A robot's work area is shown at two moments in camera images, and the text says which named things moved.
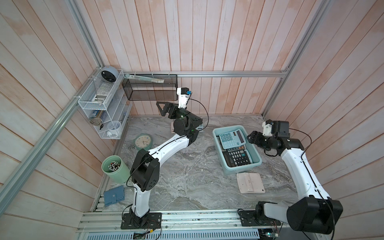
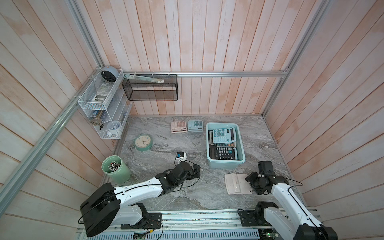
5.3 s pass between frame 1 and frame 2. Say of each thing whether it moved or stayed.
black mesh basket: stayed
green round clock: stayed
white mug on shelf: stayed
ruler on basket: stayed
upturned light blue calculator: moved
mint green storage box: moved
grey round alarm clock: stayed
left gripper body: moved
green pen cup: stayed
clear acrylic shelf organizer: stayed
